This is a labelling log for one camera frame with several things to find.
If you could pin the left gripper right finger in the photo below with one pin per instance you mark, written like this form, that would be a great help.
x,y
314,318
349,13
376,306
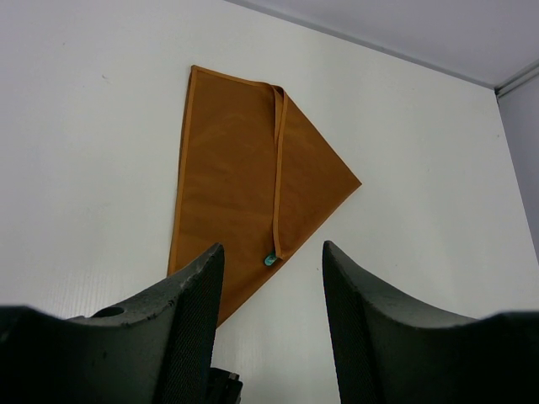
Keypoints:
x,y
392,348

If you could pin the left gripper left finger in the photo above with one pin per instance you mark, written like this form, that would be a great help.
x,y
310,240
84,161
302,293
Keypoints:
x,y
154,347

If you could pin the green-handled steel knife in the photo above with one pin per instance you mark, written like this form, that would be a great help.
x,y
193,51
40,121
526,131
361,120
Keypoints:
x,y
270,259

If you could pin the orange-brown cloth napkin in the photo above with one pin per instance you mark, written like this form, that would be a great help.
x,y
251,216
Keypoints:
x,y
255,175

